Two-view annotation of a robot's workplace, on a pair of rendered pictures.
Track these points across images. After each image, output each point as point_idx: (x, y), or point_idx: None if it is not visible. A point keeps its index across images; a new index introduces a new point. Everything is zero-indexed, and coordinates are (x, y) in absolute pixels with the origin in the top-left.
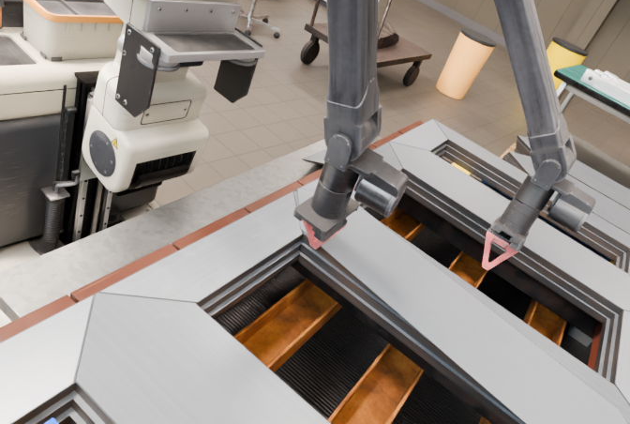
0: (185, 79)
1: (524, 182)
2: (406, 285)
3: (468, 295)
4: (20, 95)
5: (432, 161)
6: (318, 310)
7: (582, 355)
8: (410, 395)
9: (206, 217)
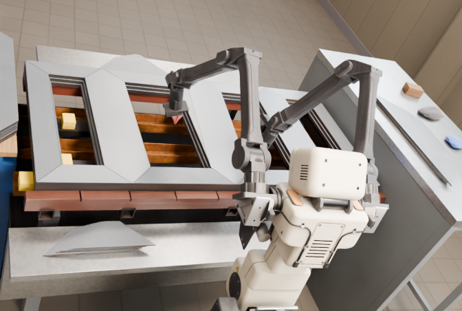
0: (265, 253)
1: (181, 93)
2: (224, 138)
3: (200, 124)
4: None
5: (116, 159)
6: None
7: None
8: None
9: (240, 244)
